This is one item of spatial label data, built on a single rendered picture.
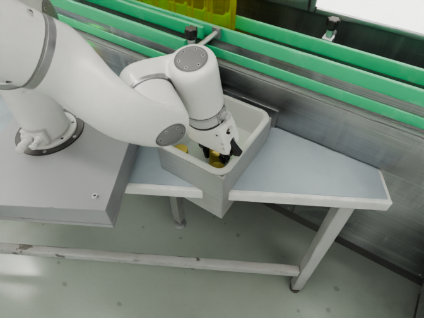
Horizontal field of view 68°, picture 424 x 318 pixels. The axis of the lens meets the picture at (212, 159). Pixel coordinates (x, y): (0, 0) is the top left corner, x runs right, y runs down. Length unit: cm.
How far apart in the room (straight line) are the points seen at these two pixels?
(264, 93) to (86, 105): 52
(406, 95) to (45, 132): 75
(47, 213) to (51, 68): 39
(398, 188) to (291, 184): 51
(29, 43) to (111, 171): 38
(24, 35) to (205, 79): 23
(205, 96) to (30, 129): 43
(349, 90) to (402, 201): 56
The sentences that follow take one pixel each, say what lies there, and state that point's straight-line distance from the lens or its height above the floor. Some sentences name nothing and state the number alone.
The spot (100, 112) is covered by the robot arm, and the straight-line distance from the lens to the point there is 39.
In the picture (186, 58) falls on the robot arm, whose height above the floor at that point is 108.
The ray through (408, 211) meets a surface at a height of 43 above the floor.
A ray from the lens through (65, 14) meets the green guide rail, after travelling 108.
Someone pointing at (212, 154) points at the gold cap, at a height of 81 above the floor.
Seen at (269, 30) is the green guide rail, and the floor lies 95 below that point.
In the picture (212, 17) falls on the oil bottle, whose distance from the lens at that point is 83.
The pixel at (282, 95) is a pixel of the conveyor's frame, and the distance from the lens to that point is 79.
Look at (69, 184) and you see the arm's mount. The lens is 70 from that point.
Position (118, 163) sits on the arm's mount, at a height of 82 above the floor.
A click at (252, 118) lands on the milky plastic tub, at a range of 78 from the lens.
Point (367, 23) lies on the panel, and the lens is 86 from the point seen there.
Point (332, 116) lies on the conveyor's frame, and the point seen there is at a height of 85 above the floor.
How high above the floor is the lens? 133
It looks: 49 degrees down
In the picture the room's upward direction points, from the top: straight up
